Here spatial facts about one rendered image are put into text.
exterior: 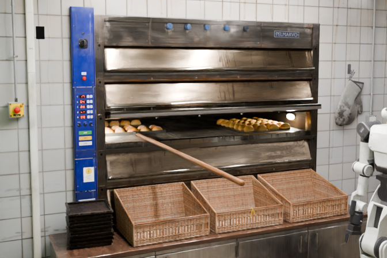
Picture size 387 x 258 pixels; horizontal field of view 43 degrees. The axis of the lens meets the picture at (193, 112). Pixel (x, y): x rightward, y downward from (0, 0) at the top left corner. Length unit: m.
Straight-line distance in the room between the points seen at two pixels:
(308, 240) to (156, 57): 1.78
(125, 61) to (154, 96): 0.33
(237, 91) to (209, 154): 0.55
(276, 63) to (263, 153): 0.75
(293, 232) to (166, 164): 1.07
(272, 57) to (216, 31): 0.55
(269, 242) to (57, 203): 1.53
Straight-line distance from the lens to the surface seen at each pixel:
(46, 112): 3.49
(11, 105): 3.40
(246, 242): 3.58
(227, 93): 3.90
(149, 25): 3.67
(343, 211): 4.09
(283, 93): 4.16
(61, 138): 3.53
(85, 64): 3.49
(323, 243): 3.97
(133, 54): 3.62
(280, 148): 4.22
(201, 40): 3.81
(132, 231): 3.29
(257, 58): 4.03
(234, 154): 4.00
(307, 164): 4.40
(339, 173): 4.64
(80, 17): 3.50
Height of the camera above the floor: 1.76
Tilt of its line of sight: 6 degrees down
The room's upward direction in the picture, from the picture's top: straight up
